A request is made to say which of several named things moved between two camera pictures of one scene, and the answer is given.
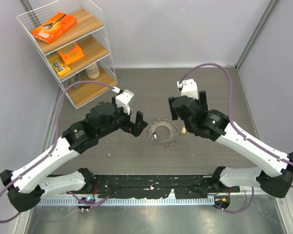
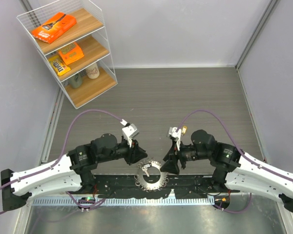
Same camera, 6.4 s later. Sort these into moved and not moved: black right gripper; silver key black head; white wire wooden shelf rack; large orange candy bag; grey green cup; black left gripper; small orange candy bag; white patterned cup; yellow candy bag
Moved: black left gripper; silver key black head; black right gripper
Not moved: yellow candy bag; white wire wooden shelf rack; grey green cup; white patterned cup; large orange candy bag; small orange candy bag
